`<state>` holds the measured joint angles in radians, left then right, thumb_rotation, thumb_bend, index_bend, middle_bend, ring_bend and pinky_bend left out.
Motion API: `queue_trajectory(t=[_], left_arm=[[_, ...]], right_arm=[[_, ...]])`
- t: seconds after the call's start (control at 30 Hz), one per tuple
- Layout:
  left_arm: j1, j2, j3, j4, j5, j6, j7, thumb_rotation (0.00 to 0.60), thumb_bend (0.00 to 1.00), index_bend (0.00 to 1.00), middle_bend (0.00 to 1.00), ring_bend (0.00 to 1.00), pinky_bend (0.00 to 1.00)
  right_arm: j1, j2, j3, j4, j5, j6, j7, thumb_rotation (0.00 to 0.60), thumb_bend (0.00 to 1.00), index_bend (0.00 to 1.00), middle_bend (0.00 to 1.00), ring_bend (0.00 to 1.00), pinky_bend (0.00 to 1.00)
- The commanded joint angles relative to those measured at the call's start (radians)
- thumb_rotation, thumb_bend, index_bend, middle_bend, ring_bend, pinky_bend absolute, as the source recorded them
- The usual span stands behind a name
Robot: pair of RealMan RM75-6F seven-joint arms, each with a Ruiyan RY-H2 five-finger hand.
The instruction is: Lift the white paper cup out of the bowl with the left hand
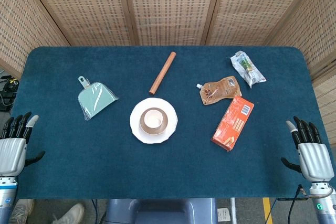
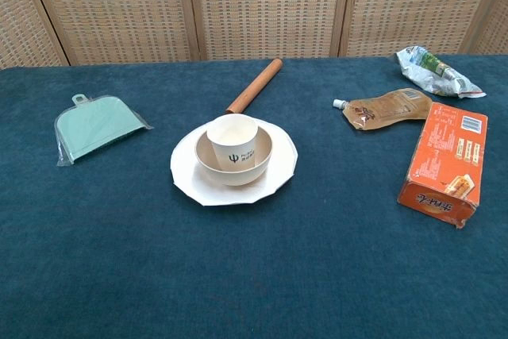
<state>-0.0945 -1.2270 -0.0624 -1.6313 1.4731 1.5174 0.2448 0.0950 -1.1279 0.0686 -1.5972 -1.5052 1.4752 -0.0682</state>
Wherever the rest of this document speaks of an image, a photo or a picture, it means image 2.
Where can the green dustpan in plastic bag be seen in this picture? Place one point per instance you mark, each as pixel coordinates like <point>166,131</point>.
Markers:
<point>93,126</point>

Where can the brown spouted drink pouch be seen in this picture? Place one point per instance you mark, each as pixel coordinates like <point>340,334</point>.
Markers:
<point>387,110</point>

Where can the white paper cup blue logo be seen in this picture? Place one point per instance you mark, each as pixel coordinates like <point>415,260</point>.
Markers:
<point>232,136</point>

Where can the crumpled white green snack bag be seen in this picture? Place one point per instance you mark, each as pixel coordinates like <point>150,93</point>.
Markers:
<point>430,73</point>

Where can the white paper plate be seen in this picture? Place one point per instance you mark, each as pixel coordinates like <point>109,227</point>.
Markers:
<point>230,195</point>

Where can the beige bowl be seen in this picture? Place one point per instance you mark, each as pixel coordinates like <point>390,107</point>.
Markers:
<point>238,174</point>

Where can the woven folding screen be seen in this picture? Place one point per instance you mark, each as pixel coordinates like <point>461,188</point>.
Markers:
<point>254,5</point>

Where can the blue table cloth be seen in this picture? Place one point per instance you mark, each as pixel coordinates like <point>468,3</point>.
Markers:
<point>254,259</point>

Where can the wooden rolling pin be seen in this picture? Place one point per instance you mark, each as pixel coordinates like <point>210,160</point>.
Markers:
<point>254,86</point>

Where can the orange cardboard box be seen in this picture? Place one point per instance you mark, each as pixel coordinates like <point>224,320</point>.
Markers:
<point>446,164</point>

